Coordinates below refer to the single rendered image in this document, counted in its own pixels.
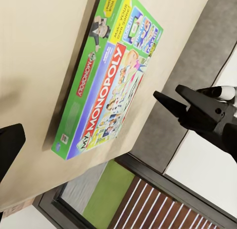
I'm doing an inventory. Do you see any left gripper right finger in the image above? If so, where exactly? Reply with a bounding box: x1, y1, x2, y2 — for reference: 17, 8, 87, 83
221, 123, 237, 163

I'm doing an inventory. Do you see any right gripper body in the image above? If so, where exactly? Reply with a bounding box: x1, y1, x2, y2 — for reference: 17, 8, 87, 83
180, 102, 237, 153

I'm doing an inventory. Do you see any board game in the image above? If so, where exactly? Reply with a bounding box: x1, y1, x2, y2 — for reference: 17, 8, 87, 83
51, 0, 163, 160

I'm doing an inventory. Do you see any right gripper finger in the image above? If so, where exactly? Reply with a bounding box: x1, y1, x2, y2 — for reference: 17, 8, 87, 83
175, 85, 228, 123
153, 91, 197, 126

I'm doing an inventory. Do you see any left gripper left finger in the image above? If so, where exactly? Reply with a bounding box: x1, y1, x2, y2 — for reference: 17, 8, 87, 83
0, 123, 26, 182

